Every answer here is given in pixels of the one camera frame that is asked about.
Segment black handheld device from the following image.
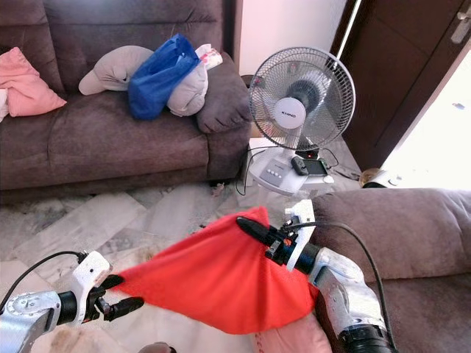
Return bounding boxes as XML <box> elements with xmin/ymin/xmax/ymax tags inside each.
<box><xmin>290</xmin><ymin>154</ymin><xmax>329</xmax><ymax>178</ymax></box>

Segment black power cable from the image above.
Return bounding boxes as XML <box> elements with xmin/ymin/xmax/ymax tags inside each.
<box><xmin>234</xmin><ymin>146</ymin><xmax>260</xmax><ymax>197</ymax></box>

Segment pink pillow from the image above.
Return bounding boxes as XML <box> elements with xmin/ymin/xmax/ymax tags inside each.
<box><xmin>0</xmin><ymin>46</ymin><xmax>68</xmax><ymax>119</ymax></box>
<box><xmin>253</xmin><ymin>312</ymin><xmax>333</xmax><ymax>353</ymax></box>

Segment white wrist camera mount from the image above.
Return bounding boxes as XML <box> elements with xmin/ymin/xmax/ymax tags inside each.
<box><xmin>71</xmin><ymin>251</ymin><xmax>112</xmax><ymax>304</ymax></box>
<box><xmin>283</xmin><ymin>198</ymin><xmax>316</xmax><ymax>274</ymax></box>

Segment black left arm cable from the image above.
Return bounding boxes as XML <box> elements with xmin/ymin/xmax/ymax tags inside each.
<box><xmin>0</xmin><ymin>251</ymin><xmax>90</xmax><ymax>311</ymax></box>

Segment beige bolster pillow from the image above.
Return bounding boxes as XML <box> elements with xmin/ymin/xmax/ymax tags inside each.
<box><xmin>77</xmin><ymin>45</ymin><xmax>210</xmax><ymax>118</ymax></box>

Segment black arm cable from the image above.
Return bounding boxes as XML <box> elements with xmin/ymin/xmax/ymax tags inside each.
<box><xmin>0</xmin><ymin>251</ymin><xmax>90</xmax><ymax>311</ymax></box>
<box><xmin>300</xmin><ymin>220</ymin><xmax>400</xmax><ymax>348</ymax></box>

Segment white folded cloth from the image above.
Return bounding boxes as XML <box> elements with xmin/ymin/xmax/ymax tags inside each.
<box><xmin>0</xmin><ymin>87</ymin><xmax>10</xmax><ymax>123</ymax></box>

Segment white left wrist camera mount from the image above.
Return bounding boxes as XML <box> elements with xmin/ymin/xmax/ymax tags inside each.
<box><xmin>71</xmin><ymin>251</ymin><xmax>112</xmax><ymax>304</ymax></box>

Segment silver door handle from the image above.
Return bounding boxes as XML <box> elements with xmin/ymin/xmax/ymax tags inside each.
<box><xmin>452</xmin><ymin>10</ymin><xmax>471</xmax><ymax>44</ymax></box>

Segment brown fabric sofa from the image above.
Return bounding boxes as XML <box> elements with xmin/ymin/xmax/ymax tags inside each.
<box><xmin>0</xmin><ymin>0</ymin><xmax>253</xmax><ymax>204</ymax></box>
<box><xmin>308</xmin><ymin>187</ymin><xmax>471</xmax><ymax>353</ymax></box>

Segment white grey table fan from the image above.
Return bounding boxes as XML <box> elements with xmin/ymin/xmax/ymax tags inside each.
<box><xmin>246</xmin><ymin>46</ymin><xmax>357</xmax><ymax>196</ymax></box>

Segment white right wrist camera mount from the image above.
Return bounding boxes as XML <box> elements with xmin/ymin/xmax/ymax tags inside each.
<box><xmin>283</xmin><ymin>198</ymin><xmax>316</xmax><ymax>274</ymax></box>

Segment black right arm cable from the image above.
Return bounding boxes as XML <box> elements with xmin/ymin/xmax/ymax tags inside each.
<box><xmin>300</xmin><ymin>220</ymin><xmax>400</xmax><ymax>348</ymax></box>

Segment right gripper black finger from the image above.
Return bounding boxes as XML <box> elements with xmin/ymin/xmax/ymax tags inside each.
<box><xmin>235</xmin><ymin>215</ymin><xmax>281</xmax><ymax>248</ymax></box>

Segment round gold metal object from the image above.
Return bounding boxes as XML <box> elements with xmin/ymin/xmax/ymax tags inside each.
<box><xmin>358</xmin><ymin>167</ymin><xmax>384</xmax><ymax>189</ymax></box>

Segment dark brown wooden door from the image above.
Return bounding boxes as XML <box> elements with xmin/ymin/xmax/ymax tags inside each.
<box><xmin>330</xmin><ymin>0</ymin><xmax>471</xmax><ymax>171</ymax></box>

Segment blue plastic bag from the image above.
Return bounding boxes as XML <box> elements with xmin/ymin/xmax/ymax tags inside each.
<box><xmin>127</xmin><ymin>33</ymin><xmax>202</xmax><ymax>121</ymax></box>

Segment white pink patterned cloth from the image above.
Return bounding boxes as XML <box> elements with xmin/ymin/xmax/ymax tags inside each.
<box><xmin>194</xmin><ymin>43</ymin><xmax>224</xmax><ymax>71</ymax></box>

